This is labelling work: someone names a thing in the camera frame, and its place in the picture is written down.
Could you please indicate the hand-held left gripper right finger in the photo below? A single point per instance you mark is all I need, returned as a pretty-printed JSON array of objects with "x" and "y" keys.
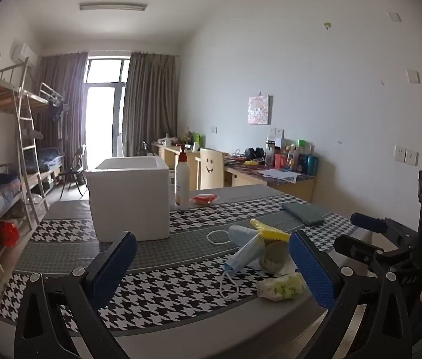
[{"x": 312, "y": 273}]

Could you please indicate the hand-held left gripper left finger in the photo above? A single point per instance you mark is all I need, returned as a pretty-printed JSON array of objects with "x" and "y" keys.
[{"x": 115, "y": 265}]

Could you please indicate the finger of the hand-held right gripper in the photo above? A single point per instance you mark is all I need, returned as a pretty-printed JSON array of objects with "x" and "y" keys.
[
  {"x": 368, "y": 221},
  {"x": 353, "y": 248}
]

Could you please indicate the green white plastic bag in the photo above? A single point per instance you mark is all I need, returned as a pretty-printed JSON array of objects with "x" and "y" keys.
[{"x": 280, "y": 288}]

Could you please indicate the yellow glove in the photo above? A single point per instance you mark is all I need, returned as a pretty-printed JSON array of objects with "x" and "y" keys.
[{"x": 270, "y": 232}]

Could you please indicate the white foam box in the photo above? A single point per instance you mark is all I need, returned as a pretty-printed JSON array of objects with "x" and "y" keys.
[{"x": 128, "y": 202}]

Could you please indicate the blue face mask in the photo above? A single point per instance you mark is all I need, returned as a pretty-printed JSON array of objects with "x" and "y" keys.
[{"x": 246, "y": 254}]

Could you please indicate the white face mask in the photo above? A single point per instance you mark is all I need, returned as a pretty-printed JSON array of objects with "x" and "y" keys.
[{"x": 240, "y": 233}]

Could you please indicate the houndstooth tablecloth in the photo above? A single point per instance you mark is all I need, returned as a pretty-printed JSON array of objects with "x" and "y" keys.
[{"x": 151, "y": 288}]

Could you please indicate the dark grey case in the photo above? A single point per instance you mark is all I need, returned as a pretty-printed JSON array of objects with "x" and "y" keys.
[{"x": 306, "y": 214}]

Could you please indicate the desk with dark patterned top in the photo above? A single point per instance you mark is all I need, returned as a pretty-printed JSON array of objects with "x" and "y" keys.
[{"x": 289, "y": 189}]

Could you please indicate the row of toiletry bottles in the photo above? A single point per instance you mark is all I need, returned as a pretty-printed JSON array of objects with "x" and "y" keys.
[{"x": 297, "y": 160}]

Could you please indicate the printed papers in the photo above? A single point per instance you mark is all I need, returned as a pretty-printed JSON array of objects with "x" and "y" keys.
[{"x": 278, "y": 175}]

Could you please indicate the white pump bottle red top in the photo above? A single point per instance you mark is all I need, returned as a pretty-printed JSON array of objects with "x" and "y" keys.
[{"x": 182, "y": 183}]

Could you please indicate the red snack packet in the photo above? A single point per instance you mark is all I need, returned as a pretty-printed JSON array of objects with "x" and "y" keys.
[{"x": 204, "y": 198}]

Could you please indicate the black folding chair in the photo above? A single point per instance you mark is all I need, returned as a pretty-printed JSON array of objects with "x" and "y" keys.
[{"x": 78, "y": 160}]

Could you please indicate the red plastic bag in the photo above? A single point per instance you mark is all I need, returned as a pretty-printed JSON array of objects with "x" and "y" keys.
[{"x": 7, "y": 233}]

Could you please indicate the light wooden desk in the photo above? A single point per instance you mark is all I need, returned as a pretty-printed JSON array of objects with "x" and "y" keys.
[{"x": 167, "y": 157}]

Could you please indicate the small yellow object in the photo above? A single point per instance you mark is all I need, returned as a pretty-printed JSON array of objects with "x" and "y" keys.
[{"x": 250, "y": 163}]

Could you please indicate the blue plaid bedding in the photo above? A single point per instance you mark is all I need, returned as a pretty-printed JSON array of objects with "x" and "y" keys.
[{"x": 46, "y": 159}]

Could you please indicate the black headphones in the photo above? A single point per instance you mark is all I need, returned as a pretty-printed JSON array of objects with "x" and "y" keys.
[{"x": 254, "y": 153}]

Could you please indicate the metal bunk ladder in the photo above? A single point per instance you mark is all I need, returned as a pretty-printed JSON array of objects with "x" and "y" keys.
[{"x": 27, "y": 164}]

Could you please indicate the wooden chair with smiley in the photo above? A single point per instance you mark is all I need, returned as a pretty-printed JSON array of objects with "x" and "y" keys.
[{"x": 211, "y": 168}]

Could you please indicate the glass balcony door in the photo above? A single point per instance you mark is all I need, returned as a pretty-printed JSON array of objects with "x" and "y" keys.
[{"x": 102, "y": 119}]

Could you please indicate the brown curtain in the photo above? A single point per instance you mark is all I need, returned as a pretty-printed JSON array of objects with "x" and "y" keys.
[
  {"x": 65, "y": 78},
  {"x": 151, "y": 104}
]

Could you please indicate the dark hanging clothes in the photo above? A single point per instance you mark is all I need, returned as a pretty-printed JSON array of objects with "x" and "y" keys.
[{"x": 57, "y": 108}]

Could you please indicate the white air conditioner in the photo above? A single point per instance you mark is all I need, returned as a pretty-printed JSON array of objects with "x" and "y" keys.
[{"x": 23, "y": 54}]

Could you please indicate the ceiling light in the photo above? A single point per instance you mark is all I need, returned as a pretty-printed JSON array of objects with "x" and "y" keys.
[{"x": 113, "y": 6}]

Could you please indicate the wall socket pair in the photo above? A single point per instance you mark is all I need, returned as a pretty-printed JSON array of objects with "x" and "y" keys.
[{"x": 277, "y": 132}]

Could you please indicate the pink wall poster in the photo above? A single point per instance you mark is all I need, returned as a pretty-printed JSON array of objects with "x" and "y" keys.
[{"x": 258, "y": 110}]

